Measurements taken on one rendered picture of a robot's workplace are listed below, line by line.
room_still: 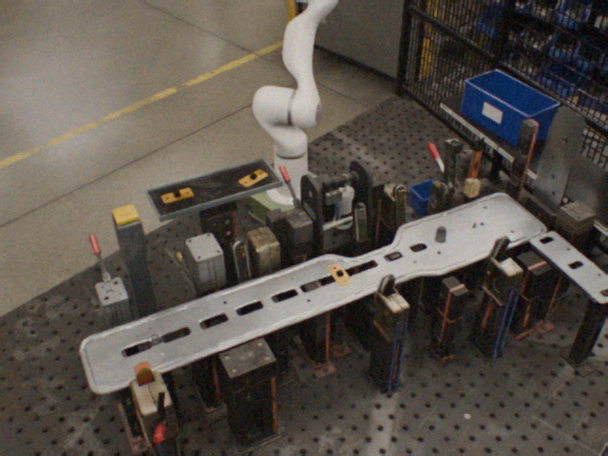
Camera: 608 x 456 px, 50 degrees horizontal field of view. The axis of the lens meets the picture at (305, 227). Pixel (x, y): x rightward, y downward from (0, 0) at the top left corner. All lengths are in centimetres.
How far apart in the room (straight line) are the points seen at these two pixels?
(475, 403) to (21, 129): 355
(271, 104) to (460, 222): 72
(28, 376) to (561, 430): 154
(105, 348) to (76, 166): 258
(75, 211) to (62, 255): 36
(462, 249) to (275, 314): 59
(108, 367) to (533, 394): 119
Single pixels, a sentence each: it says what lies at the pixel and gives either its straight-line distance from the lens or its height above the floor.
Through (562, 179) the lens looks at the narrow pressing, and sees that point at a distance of 213.
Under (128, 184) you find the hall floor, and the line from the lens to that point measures 398.
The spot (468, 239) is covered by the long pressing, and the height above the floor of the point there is 100.
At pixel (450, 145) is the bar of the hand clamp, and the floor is 121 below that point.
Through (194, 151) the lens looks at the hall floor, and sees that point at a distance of 418.
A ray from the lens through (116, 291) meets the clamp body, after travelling 179.
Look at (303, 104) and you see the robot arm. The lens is 218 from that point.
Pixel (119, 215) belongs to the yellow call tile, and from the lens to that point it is 186.
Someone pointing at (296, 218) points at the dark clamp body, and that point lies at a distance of 191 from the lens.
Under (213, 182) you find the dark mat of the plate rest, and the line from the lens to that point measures 192.
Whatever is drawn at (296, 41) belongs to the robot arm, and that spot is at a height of 138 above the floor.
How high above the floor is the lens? 229
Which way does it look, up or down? 40 degrees down
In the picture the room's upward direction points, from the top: straight up
